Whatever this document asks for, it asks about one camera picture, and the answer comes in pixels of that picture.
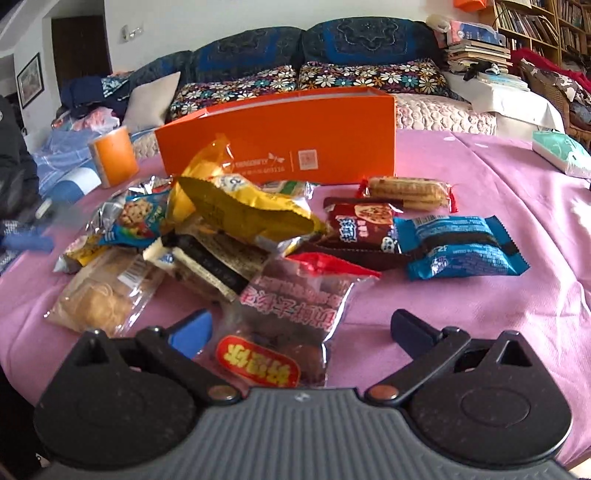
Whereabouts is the beige pillow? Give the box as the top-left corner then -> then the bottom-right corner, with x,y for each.
121,71 -> 182,134

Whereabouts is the pink floral cloth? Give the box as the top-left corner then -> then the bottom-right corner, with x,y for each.
69,106 -> 122,133

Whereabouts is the teal tissue pack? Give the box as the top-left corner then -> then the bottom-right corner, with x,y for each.
532,130 -> 591,180

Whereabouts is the white quilted sofa cover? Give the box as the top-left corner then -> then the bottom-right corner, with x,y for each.
396,93 -> 498,136

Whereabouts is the orange cup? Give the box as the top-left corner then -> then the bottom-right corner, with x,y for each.
88,126 -> 140,189

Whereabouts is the green and white biscuit packet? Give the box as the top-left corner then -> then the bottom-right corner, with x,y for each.
259,179 -> 319,201

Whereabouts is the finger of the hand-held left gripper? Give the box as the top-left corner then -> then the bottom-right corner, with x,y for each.
0,233 -> 56,254

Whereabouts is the framed wall picture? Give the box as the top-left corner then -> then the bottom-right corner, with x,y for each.
17,52 -> 44,109

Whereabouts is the black and white packet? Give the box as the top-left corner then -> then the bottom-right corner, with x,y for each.
143,231 -> 273,303

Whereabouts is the orange cardboard box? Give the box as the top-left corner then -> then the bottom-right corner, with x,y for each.
154,88 -> 398,185

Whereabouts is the large yellow chip bag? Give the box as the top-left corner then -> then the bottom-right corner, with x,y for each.
168,134 -> 328,252

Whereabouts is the blue patterned sofa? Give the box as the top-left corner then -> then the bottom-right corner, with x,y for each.
115,21 -> 499,134

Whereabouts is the pink tablecloth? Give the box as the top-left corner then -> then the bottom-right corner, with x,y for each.
0,129 -> 591,467

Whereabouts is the blue cream cookie packet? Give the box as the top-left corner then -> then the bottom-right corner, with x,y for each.
392,215 -> 531,281

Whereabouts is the black jacket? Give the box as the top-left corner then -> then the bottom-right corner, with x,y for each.
0,95 -> 44,222

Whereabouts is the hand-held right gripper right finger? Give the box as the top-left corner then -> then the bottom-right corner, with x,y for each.
364,310 -> 536,408

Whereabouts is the floral cushion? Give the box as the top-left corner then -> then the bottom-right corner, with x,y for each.
298,60 -> 462,100
168,65 -> 298,123

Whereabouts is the blue chip cookie packet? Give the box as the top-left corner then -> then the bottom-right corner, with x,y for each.
85,178 -> 174,247

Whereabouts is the clear red cake packet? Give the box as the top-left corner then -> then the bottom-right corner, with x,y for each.
203,251 -> 382,388

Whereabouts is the blue and white carton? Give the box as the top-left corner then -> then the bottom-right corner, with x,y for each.
450,21 -> 502,47

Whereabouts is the wooden bookshelf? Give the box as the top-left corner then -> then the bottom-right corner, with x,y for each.
480,0 -> 591,65

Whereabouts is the brown chocolate cookie packet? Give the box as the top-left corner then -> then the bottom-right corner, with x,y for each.
295,196 -> 407,271

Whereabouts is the stack of books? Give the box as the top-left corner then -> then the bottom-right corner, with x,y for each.
443,39 -> 513,75

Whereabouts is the red-ended biscuit packet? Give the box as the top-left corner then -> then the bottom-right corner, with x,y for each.
360,175 -> 460,214

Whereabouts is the wicker chair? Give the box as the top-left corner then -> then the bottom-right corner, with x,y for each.
522,60 -> 591,148

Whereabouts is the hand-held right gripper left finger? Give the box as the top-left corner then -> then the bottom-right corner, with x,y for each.
69,310 -> 242,408

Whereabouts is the dark wooden door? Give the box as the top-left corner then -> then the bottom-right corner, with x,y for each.
51,15 -> 112,90

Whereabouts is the red cloth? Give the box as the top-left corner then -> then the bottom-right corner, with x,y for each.
510,48 -> 591,93

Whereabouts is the clear noodle snack packet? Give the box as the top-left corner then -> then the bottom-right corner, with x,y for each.
44,249 -> 164,337

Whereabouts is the blue striped cloth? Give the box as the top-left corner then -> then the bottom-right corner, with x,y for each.
28,129 -> 102,204

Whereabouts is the dark blue clothes pile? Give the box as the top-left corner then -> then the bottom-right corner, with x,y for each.
60,76 -> 134,121

